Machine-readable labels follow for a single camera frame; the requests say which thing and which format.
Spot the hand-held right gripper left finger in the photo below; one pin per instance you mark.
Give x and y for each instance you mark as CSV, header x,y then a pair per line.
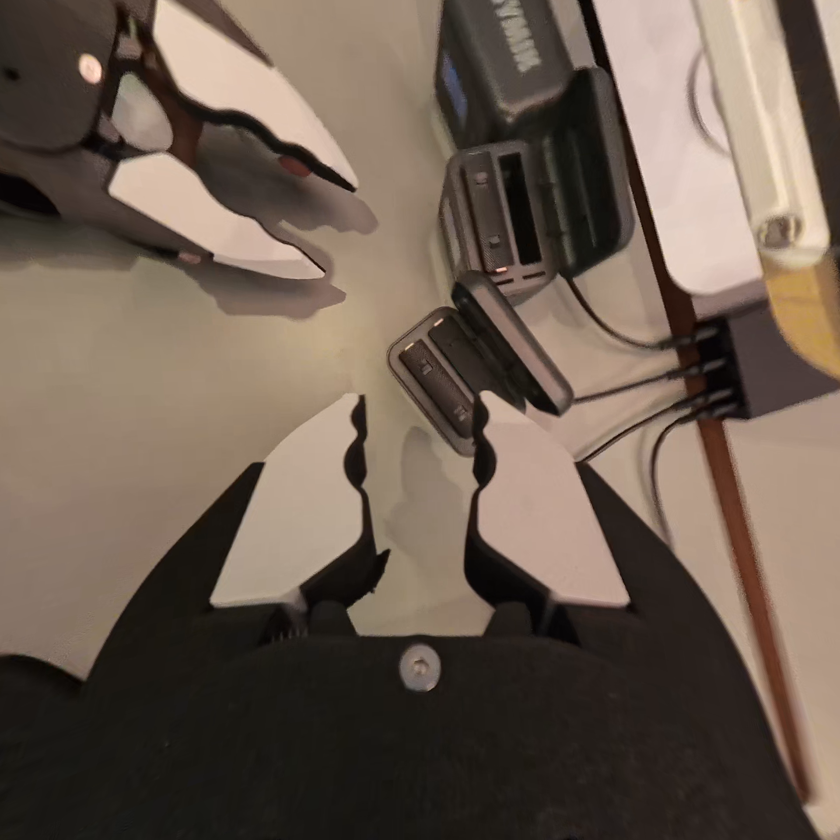
x,y
295,512

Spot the grey battery charging case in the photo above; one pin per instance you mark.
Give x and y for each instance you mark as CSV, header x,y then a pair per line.
x,y
597,164
525,354

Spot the rounded wooden board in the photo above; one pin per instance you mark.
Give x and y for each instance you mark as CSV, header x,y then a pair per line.
x,y
807,308

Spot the white rounded panel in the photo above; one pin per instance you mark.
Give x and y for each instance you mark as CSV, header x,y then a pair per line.
x,y
656,197

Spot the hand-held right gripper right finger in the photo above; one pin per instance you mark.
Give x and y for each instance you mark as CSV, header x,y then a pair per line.
x,y
551,512

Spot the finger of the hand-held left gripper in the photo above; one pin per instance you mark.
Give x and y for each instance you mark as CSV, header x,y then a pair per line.
x,y
197,216
262,98

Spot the black camera battery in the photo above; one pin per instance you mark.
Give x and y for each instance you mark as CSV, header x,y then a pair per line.
x,y
456,348
485,223
436,390

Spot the dark grey power adapter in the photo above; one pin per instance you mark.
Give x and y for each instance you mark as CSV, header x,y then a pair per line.
x,y
505,59

